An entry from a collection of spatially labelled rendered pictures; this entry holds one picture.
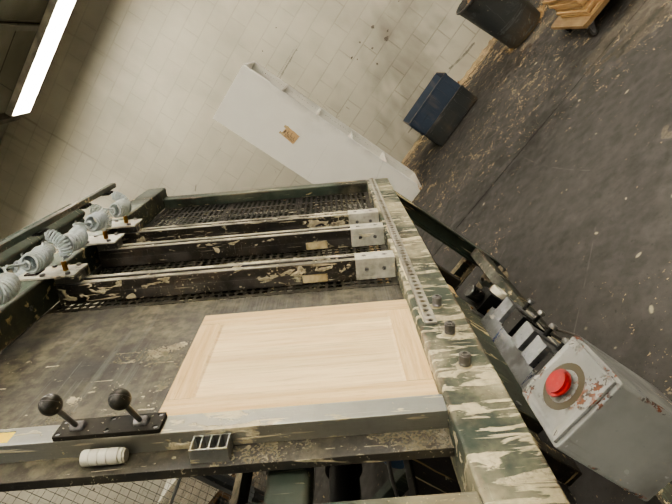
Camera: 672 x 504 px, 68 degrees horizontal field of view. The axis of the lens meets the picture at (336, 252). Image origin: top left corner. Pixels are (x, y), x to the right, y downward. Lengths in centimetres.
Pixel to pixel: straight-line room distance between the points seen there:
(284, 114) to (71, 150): 326
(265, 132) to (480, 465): 432
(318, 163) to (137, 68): 272
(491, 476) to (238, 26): 585
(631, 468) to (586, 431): 9
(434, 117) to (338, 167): 111
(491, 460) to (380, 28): 563
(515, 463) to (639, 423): 21
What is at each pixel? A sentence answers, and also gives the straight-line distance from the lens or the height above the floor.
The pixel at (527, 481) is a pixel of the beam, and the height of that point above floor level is 85.
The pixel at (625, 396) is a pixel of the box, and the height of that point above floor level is 91.
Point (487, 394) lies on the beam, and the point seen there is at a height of 85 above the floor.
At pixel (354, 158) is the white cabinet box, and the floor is 73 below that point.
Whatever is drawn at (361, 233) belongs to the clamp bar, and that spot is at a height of 98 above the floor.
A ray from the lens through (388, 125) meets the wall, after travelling 628.
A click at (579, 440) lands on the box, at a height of 91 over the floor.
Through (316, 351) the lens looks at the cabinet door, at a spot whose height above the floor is 108.
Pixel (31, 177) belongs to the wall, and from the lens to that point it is 756.
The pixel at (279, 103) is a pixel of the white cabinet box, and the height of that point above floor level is 160.
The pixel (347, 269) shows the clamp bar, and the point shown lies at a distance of 157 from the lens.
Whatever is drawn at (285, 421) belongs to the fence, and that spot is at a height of 114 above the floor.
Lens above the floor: 142
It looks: 12 degrees down
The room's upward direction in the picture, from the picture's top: 58 degrees counter-clockwise
